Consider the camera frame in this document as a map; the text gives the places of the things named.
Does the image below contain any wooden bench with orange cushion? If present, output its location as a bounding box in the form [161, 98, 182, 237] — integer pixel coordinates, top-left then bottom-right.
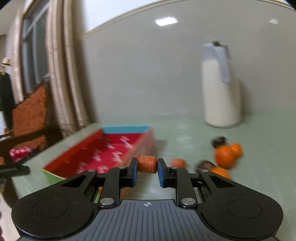
[1, 78, 63, 178]

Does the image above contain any small orange chunk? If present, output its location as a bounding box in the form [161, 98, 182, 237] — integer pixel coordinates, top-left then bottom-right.
[171, 158, 187, 168]

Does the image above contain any window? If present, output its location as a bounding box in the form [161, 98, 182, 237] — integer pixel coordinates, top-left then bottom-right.
[21, 1, 49, 93]

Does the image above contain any colourful cardboard tray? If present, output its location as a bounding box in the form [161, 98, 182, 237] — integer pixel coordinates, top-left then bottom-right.
[42, 125, 154, 184]

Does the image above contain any dark round fruit far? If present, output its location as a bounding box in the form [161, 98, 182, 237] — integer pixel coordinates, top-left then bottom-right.
[211, 136, 227, 149]

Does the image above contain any black jacket hanging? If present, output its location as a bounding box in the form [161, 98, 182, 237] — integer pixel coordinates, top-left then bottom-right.
[1, 72, 15, 130]

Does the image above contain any orange tangerine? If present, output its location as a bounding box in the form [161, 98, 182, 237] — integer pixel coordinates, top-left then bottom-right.
[210, 166, 231, 179]
[229, 143, 243, 159]
[214, 145, 238, 169]

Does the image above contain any dark round fruit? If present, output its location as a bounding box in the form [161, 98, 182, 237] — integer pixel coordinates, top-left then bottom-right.
[211, 136, 227, 149]
[196, 160, 216, 173]

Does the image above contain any straw hat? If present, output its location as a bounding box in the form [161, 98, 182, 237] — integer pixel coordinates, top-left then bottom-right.
[1, 57, 11, 67]

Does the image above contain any red checked cloth bundle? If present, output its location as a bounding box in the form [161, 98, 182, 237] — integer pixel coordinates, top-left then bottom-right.
[9, 147, 32, 162]

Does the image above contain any orange carrot-like chunk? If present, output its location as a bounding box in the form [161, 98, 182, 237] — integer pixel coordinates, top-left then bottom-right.
[137, 155, 157, 174]

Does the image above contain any white thermos jug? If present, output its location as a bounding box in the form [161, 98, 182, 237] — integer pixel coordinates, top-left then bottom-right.
[201, 41, 242, 128]

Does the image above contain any dark round fruit near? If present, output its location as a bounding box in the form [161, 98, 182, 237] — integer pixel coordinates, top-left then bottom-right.
[196, 160, 216, 173]

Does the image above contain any beige curtain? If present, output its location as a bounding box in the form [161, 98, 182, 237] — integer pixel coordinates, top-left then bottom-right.
[46, 1, 90, 137]

